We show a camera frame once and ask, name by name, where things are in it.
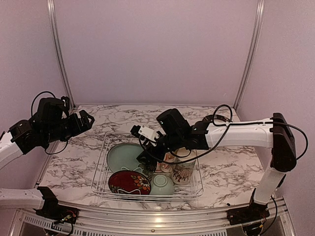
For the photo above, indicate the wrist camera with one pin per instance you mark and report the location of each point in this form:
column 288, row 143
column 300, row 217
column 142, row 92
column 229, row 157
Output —
column 139, row 131
column 66, row 101

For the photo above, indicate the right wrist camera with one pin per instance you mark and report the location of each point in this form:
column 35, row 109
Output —
column 139, row 131

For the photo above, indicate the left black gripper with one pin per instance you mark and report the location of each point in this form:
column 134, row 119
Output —
column 78, row 128

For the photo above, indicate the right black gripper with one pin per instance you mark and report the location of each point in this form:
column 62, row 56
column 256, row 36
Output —
column 151, row 155

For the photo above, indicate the light blue floral plate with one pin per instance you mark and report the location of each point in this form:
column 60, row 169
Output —
column 123, row 155

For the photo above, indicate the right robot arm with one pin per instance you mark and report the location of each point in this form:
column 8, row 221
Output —
column 274, row 133

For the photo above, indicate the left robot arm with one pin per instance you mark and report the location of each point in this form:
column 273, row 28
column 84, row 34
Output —
column 51, row 122

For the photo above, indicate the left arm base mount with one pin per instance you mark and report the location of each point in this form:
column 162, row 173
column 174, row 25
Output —
column 53, row 210

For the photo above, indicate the white wire dish rack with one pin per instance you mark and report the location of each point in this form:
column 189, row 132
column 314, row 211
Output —
column 105, row 167

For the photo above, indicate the left aluminium frame post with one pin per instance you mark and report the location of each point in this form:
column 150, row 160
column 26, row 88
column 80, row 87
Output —
column 58, row 49

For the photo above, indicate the aluminium front table rail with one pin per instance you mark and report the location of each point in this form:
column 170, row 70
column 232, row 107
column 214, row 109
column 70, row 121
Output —
column 96, row 221

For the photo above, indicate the aluminium frame post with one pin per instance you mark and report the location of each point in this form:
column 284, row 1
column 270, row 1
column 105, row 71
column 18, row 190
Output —
column 58, row 49
column 251, row 53

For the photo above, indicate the tall shell patterned mug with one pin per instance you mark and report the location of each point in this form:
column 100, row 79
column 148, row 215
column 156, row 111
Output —
column 181, row 174

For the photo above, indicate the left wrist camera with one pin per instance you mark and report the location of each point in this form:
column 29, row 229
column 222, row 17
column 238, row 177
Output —
column 66, row 101

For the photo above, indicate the right aluminium frame post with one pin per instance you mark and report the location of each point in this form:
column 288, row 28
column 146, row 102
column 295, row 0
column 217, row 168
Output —
column 251, row 53

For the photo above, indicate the pale green ceramic bowl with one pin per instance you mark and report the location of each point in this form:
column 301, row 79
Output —
column 162, row 185

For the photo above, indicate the white red patterned teacup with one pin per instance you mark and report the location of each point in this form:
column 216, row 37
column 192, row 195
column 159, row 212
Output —
column 164, row 167

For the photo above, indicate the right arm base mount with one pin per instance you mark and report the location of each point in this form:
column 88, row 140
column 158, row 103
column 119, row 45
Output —
column 252, row 212

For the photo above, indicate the red floral small plate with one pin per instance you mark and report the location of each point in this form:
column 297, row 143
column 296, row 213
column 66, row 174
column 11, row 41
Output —
column 129, row 182

